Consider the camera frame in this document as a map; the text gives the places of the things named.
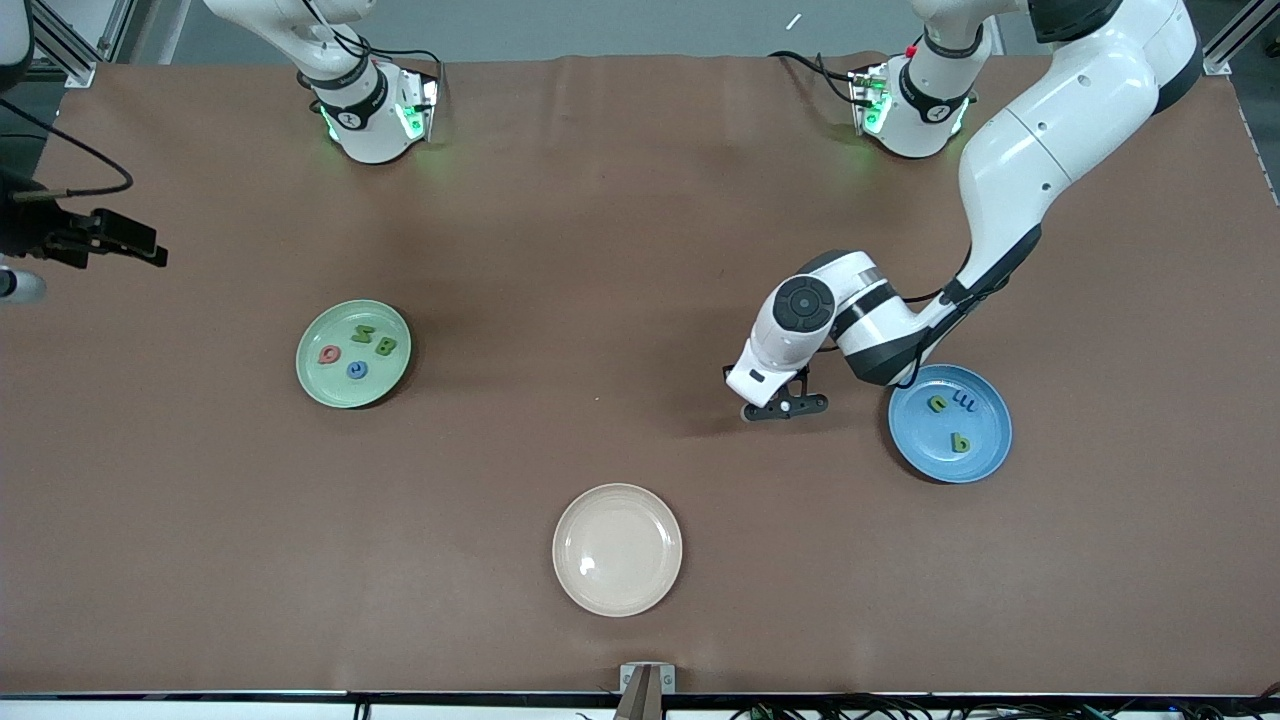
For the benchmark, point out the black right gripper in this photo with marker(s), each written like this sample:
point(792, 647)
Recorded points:
point(28, 228)

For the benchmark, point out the green letter q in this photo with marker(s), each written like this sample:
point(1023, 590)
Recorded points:
point(955, 440)

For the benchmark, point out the blue letter m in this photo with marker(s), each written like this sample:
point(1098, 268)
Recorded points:
point(965, 403)

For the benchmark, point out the pink letter Q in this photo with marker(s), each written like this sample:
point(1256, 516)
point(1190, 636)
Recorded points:
point(321, 350)

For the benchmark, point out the green letter B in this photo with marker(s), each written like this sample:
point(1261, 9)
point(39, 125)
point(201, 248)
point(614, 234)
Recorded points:
point(379, 347)

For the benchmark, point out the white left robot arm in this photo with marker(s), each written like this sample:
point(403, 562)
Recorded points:
point(1050, 140)

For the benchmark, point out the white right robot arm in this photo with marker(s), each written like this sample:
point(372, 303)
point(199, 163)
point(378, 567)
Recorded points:
point(370, 130)

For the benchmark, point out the brown table cover sheet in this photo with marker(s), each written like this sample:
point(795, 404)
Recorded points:
point(640, 250)

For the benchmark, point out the blue plate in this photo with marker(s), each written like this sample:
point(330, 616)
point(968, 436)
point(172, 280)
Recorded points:
point(985, 460)

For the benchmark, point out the beige plate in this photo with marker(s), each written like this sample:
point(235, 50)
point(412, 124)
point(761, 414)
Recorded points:
point(617, 550)

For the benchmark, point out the light green plate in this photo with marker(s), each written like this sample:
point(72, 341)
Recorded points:
point(385, 385)

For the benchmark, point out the aluminium frame profile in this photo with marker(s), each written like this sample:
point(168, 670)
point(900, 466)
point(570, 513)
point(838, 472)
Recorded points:
point(80, 72)
point(1215, 62)

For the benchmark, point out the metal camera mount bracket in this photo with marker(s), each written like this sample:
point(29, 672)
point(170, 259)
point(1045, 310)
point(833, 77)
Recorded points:
point(647, 680)

